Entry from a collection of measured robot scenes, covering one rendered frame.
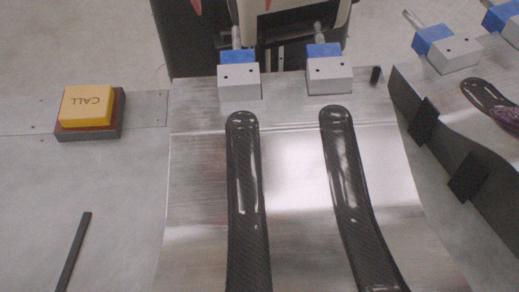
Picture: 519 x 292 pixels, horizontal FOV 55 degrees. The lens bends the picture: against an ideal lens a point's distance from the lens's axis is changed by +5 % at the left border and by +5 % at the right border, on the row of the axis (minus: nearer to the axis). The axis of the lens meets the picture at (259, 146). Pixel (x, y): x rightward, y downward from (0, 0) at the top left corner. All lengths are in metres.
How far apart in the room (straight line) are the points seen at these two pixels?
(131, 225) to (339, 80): 0.30
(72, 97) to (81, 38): 1.47
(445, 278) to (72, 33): 1.94
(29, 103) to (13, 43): 1.48
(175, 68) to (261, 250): 0.96
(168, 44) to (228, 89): 0.76
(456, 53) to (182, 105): 0.35
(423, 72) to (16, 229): 0.54
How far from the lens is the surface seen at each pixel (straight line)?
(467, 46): 0.69
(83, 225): 0.62
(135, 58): 2.01
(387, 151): 0.55
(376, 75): 0.60
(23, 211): 0.66
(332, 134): 0.55
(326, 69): 0.57
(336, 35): 1.45
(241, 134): 0.55
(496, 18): 0.77
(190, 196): 0.51
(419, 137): 0.66
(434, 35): 0.72
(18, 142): 0.73
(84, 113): 0.68
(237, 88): 0.56
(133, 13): 2.23
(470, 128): 0.62
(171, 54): 1.33
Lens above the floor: 1.32
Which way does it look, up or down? 53 degrees down
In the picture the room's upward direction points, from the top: 3 degrees counter-clockwise
